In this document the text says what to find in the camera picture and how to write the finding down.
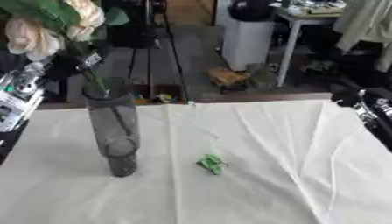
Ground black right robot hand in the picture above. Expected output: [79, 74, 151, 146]
[329, 87, 367, 109]

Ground cream artificial flower stem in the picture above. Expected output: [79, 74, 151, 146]
[0, 0, 132, 99]

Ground brown open box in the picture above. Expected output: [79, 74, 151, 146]
[129, 83, 187, 105]

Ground white hanging coat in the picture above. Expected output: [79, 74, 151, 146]
[332, 0, 392, 74]

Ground black tripod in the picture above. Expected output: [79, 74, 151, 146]
[125, 0, 193, 103]

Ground black bag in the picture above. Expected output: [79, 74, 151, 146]
[227, 0, 276, 23]

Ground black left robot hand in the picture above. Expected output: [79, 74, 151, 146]
[45, 50, 106, 81]

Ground white table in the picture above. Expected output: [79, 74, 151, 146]
[274, 5, 345, 88]

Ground white cabinet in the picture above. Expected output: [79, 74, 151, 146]
[219, 17, 277, 72]

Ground grey glass vase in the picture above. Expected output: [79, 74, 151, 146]
[80, 77, 143, 178]

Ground wooden crate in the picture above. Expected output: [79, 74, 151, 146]
[206, 66, 250, 88]

